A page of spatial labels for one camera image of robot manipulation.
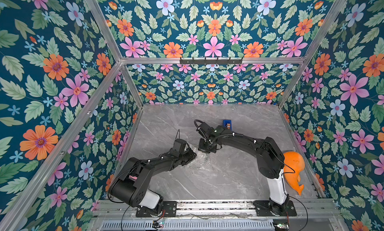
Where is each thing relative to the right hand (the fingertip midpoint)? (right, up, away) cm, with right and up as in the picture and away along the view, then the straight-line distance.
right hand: (202, 147), depth 89 cm
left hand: (-2, -4, +1) cm, 5 cm away
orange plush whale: (+51, -6, -8) cm, 52 cm away
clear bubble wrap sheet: (0, -8, -2) cm, 8 cm away
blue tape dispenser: (+17, +14, +12) cm, 25 cm away
